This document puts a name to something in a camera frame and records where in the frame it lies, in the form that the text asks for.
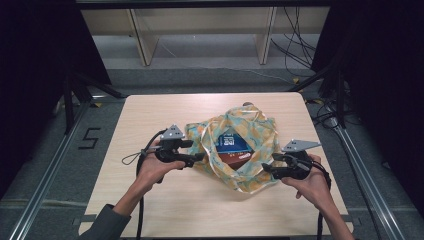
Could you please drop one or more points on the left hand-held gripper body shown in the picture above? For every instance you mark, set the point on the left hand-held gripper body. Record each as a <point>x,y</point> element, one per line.
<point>170,143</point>

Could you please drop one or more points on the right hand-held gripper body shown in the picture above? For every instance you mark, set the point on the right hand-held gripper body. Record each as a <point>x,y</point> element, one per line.
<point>297,160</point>

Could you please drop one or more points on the orange-print teal tote bag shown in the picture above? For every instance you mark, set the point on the orange-print teal tote bag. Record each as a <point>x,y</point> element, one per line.
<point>246,150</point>

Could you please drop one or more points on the person's right hand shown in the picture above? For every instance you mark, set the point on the person's right hand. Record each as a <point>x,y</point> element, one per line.
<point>310,186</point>

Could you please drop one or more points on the person's left hand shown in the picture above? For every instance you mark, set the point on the person's left hand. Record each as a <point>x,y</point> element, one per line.
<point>153,170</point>

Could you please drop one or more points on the blue packet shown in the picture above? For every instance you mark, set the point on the blue packet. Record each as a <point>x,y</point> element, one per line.
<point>230,143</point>

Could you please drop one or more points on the dark red packet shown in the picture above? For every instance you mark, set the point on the dark red packet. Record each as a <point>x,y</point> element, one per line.
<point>237,159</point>

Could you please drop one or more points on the black metal stand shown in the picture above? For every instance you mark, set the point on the black metal stand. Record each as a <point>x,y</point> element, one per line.
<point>71,100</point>
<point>338,96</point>

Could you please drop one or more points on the black curtain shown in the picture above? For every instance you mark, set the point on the black curtain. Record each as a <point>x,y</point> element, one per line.
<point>33,83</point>
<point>386,83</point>

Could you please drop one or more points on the light wooden shelf unit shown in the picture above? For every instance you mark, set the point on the light wooden shelf unit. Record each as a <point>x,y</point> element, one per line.
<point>200,23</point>

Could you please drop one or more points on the aluminium frame rail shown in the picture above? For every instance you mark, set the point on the aluminium frame rail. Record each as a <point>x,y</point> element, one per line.
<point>366,176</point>
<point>50,170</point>

